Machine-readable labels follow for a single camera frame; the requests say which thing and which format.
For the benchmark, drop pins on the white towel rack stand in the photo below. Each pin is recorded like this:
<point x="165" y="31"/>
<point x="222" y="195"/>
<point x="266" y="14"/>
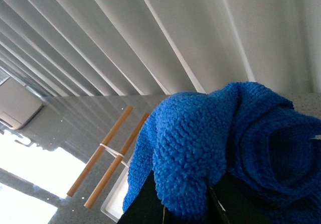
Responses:
<point x="112" y="206"/>

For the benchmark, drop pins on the white pleated curtain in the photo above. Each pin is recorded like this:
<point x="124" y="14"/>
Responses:
<point x="129" y="47"/>

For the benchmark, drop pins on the white air conditioner unit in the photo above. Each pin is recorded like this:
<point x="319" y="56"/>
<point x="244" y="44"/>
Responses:
<point x="18" y="104"/>

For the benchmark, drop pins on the blue microfiber towel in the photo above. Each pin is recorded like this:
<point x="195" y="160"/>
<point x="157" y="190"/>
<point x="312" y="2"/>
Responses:
<point x="245" y="130"/>

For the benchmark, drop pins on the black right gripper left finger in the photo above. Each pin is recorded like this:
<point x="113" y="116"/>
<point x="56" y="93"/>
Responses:
<point x="147" y="208"/>

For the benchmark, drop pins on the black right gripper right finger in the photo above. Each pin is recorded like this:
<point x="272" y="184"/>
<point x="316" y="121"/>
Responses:
<point x="227" y="204"/>

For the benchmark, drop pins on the wooden rack bar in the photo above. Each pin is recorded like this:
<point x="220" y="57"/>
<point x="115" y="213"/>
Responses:
<point x="97" y="154"/>
<point x="118" y="157"/>

